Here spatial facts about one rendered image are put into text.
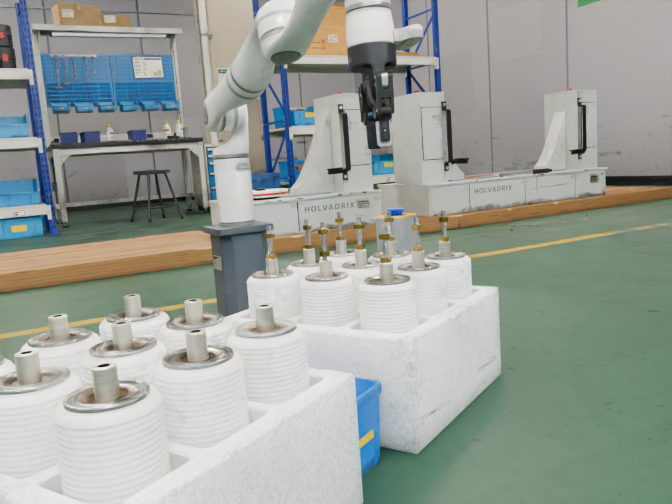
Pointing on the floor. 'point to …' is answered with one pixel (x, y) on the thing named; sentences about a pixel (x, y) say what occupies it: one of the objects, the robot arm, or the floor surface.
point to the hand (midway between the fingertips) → (378, 139)
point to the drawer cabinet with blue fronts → (205, 173)
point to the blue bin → (368, 421)
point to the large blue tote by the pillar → (266, 180)
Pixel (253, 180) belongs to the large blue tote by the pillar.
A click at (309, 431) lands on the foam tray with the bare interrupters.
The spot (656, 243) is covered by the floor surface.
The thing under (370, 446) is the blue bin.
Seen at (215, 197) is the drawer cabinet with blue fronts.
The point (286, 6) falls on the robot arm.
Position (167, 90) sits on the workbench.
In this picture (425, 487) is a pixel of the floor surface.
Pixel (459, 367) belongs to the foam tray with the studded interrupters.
